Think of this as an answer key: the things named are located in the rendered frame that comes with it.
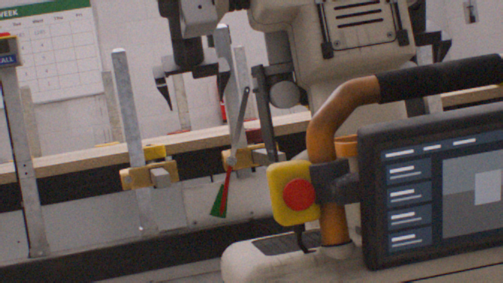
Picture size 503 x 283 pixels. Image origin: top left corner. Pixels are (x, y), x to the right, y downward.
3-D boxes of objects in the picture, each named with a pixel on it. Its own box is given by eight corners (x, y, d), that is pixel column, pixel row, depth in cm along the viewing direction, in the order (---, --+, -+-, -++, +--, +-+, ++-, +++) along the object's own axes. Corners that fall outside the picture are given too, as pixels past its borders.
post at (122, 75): (159, 245, 242) (125, 46, 240) (144, 248, 242) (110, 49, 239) (158, 243, 246) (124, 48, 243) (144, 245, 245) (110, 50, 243)
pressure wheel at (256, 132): (271, 170, 255) (263, 125, 254) (240, 175, 254) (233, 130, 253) (266, 168, 263) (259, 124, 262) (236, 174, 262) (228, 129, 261)
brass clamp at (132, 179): (180, 181, 241) (176, 160, 241) (123, 192, 239) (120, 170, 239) (177, 180, 247) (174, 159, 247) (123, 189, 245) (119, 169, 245)
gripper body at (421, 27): (380, 36, 196) (379, -1, 193) (430, 28, 198) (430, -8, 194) (391, 47, 190) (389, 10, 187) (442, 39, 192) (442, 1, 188)
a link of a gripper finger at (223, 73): (193, 96, 198) (186, 54, 193) (228, 89, 199) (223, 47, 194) (198, 113, 192) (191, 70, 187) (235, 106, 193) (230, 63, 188)
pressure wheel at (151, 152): (177, 184, 260) (170, 140, 259) (158, 189, 253) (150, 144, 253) (153, 186, 264) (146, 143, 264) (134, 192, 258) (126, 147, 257)
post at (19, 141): (50, 254, 238) (16, 65, 236) (29, 258, 237) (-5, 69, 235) (51, 252, 242) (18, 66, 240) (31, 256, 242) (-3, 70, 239)
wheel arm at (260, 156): (289, 170, 217) (285, 150, 217) (273, 173, 217) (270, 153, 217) (257, 160, 260) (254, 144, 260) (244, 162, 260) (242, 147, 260)
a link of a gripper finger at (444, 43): (406, 70, 201) (405, 25, 196) (440, 64, 202) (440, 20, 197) (417, 83, 195) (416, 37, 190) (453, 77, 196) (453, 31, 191)
